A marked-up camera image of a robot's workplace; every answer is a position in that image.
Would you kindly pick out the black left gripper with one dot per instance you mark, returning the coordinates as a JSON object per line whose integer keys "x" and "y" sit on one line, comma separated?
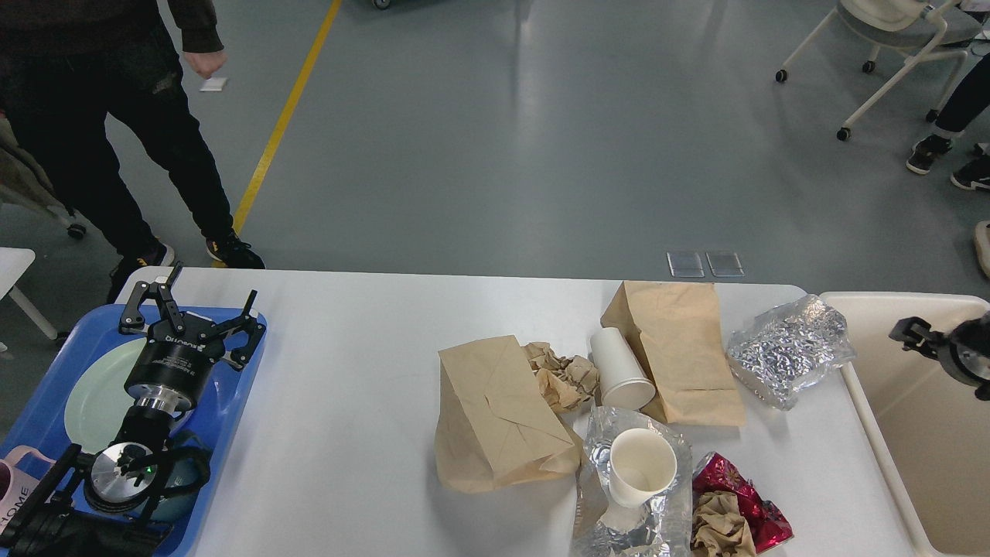
{"x": 171, "y": 363}

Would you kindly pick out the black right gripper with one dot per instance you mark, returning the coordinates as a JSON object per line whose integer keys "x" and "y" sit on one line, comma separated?
{"x": 964, "y": 351}

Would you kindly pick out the mint green plate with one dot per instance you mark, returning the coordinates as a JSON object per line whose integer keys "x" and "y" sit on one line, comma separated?
{"x": 99, "y": 400}

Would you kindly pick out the pink home mug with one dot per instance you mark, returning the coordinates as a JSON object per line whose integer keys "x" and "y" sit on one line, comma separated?
{"x": 18, "y": 485}

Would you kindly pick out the large brown paper bag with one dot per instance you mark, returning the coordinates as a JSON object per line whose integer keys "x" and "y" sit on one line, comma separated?
{"x": 494, "y": 428}

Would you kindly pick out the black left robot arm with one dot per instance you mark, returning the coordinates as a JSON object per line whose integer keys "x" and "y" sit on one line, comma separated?
{"x": 131, "y": 427}

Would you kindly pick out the beige plastic bin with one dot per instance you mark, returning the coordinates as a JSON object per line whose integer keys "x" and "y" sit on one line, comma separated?
{"x": 929, "y": 433}

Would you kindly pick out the crumpled silver foil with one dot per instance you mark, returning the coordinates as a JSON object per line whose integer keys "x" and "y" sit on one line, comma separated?
{"x": 790, "y": 348}

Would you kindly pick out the teal home mug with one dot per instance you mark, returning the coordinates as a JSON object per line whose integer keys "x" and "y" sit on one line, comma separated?
{"x": 187, "y": 471}

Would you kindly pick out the blue plastic tray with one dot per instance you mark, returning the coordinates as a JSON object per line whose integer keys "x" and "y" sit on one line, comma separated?
{"x": 215, "y": 419}

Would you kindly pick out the white side table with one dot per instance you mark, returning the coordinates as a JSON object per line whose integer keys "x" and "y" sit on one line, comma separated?
{"x": 14, "y": 264}

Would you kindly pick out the beige chair at left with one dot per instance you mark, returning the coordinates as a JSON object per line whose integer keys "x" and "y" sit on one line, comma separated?
{"x": 25, "y": 183}

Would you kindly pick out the person with black sneakers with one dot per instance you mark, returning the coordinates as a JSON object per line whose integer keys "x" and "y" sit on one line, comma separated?
{"x": 968, "y": 101}

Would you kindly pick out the red foil wrapper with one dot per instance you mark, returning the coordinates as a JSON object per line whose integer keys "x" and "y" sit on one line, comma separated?
{"x": 769, "y": 526}

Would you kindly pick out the crumpled brown paper ball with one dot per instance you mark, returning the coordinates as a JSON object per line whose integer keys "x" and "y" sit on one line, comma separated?
{"x": 719, "y": 528}

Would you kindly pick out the person in dark clothes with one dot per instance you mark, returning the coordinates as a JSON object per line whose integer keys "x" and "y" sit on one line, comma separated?
{"x": 69, "y": 65}

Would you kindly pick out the lying white paper cup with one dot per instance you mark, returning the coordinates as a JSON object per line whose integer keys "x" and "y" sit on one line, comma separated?
{"x": 623, "y": 383}

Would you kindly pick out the upright white paper cup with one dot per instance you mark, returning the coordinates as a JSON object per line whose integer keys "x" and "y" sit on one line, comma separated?
{"x": 643, "y": 464}

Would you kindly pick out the white rolling chair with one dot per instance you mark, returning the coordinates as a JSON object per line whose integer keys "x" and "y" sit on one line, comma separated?
{"x": 919, "y": 31}

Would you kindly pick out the silver foil bag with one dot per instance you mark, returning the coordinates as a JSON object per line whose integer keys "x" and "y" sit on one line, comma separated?
{"x": 661, "y": 526}

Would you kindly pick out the crumpled brown paper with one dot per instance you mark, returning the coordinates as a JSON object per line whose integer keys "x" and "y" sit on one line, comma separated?
{"x": 565, "y": 382}

